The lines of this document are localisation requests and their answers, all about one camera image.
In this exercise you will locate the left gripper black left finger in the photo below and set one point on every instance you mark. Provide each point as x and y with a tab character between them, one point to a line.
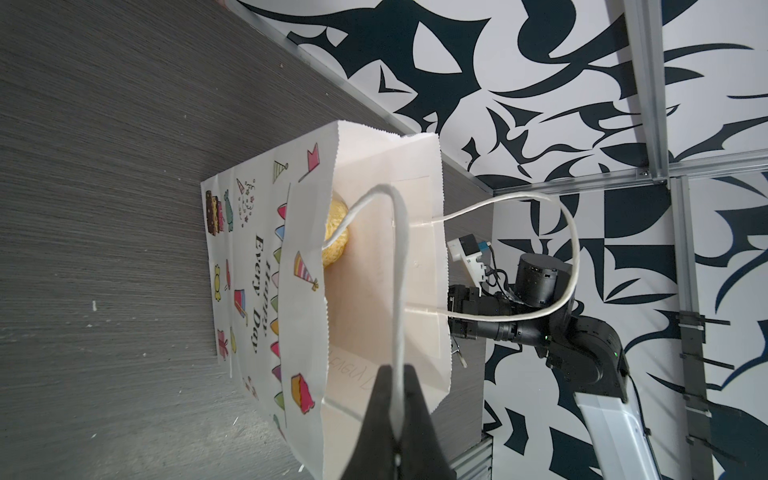
374	454

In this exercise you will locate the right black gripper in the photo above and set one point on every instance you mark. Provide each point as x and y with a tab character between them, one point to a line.
470	300

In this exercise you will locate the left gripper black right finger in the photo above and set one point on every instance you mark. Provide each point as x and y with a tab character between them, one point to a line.
419	449

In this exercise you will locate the round knotted fake bread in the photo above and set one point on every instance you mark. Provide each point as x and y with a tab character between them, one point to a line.
337	213

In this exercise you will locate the white paper gift bag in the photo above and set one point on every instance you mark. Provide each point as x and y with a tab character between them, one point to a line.
303	339

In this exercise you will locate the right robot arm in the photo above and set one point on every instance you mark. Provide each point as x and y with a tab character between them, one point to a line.
587	352

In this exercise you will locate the black hook rack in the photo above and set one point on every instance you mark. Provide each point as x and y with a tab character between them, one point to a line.
698	407

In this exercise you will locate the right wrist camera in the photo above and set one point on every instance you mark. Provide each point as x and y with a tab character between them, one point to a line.
468	251

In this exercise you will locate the aluminium cage frame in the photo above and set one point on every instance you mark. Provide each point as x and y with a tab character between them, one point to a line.
525	94

